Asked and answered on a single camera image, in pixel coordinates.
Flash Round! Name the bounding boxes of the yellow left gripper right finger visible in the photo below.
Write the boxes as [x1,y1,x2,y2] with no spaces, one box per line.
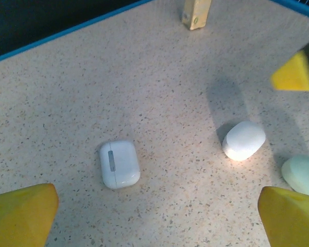
[257,186,309,247]

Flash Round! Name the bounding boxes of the beige bottle with black cap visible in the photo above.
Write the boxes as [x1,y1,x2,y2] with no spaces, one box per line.
[181,0,212,31]

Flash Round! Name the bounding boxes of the pale green oval earbud case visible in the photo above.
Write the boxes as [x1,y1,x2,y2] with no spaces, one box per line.
[281,154,309,199]

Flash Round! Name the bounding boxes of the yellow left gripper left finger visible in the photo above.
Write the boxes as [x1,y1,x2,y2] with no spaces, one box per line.
[0,183,59,247]

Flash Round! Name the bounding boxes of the white oval earbud case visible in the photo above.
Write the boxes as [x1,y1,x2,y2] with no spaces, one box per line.
[222,120,267,162]

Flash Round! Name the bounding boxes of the white rectangular earbud case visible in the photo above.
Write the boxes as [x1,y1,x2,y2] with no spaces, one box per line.
[99,140,141,190]

